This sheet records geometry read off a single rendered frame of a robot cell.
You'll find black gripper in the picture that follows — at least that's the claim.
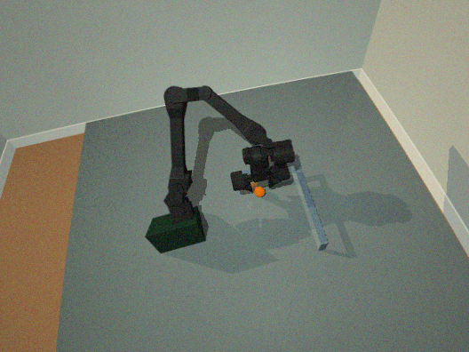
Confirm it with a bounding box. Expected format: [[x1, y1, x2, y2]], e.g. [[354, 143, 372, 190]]
[[230, 163, 290, 192]]

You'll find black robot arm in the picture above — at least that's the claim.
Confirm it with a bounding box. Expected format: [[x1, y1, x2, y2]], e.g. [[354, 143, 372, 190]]
[[163, 85, 295, 225]]

